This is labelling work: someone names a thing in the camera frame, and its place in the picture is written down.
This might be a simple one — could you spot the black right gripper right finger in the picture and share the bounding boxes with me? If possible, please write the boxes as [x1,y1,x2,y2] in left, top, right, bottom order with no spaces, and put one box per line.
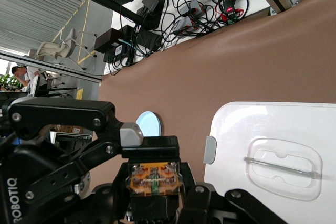
[178,162,287,224]

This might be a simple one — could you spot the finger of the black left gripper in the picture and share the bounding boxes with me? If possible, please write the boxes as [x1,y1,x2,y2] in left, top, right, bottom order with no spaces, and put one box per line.
[72,173,91,200]
[7,97,145,201]

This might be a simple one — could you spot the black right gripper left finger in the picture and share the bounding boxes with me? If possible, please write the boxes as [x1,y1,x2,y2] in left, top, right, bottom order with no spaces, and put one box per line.
[86,162,132,224]

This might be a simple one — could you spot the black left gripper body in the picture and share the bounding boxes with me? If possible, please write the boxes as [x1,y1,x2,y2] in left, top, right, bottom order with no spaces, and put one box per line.
[0,140,79,224]

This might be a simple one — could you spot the orange and black switch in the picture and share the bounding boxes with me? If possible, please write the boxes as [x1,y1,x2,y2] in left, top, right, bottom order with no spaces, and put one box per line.
[121,135,182,221]

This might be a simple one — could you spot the cardboard boxes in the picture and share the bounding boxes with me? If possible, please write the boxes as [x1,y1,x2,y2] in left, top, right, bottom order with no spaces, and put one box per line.
[54,123,93,135]

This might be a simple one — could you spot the seated person white shirt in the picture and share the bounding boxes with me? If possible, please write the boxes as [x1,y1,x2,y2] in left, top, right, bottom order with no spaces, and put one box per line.
[10,65,48,94]

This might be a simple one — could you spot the green plant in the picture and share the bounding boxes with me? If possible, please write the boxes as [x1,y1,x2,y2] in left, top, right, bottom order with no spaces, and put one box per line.
[0,73,24,91]

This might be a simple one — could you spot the beige office chair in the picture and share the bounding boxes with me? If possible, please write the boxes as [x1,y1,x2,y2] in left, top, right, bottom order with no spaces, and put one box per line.
[36,28,97,70]

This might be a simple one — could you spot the light blue round plate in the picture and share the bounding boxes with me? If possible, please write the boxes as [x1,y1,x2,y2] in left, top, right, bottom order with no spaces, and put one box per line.
[135,111,164,138]

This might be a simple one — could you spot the black power brick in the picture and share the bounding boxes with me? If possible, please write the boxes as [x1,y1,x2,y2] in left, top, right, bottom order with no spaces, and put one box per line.
[135,28,164,51]
[93,28,130,64]
[141,0,160,13]

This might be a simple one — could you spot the white lidded storage box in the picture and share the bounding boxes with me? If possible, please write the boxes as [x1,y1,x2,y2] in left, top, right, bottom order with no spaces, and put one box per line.
[203,101,336,224]

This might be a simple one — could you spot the grey power adapter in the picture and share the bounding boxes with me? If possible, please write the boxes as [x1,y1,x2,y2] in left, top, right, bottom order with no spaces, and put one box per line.
[172,18,201,36]
[178,0,203,15]

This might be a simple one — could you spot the device with red lights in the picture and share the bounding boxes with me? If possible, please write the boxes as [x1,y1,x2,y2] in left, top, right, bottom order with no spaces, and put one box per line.
[222,0,238,16]

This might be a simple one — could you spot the aluminium frame beam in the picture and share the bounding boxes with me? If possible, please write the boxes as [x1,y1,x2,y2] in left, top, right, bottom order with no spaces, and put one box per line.
[0,49,103,82]

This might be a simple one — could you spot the black cable bundle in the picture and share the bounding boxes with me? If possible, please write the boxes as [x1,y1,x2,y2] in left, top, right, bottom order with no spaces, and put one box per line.
[110,0,250,75]

